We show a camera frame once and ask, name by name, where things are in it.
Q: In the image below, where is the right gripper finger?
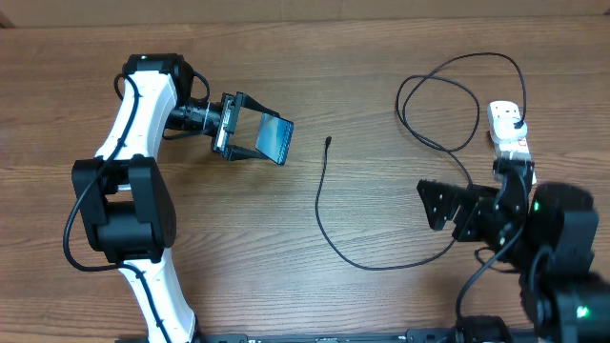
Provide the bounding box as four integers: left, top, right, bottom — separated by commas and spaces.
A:
417, 179, 469, 231
493, 157, 534, 219

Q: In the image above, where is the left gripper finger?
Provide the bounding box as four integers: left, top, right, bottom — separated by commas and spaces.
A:
223, 145, 268, 161
235, 91, 280, 117

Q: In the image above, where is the Samsung Galaxy smartphone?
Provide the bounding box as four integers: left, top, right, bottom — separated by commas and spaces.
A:
255, 113, 294, 166

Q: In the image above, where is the black USB charging cable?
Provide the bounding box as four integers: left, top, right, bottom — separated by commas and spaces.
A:
314, 51, 528, 272

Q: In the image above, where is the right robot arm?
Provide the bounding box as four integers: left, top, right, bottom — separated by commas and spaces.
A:
417, 158, 609, 342

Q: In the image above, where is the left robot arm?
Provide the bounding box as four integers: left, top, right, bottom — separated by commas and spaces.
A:
63, 53, 294, 342

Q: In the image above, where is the white charger plug adapter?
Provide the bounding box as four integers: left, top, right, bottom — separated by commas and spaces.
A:
490, 117, 528, 144

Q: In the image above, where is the white power strip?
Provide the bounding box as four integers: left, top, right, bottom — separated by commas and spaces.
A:
486, 100, 538, 187

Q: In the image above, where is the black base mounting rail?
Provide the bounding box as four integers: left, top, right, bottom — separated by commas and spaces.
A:
113, 327, 539, 343

